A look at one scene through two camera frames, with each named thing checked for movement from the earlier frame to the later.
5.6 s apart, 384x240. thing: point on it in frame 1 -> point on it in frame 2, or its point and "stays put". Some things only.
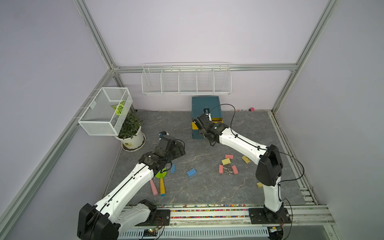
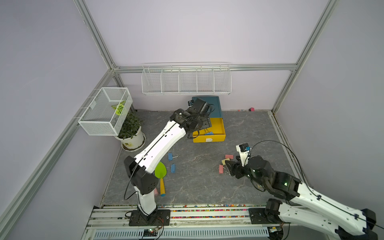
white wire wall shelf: x=186 y=78 stays put
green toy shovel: x=161 y=175 stays put
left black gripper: x=179 y=149 -> x=207 y=123
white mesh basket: x=106 y=113 stays put
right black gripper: x=200 y=130 -> x=235 y=165
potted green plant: x=131 y=135 stays put
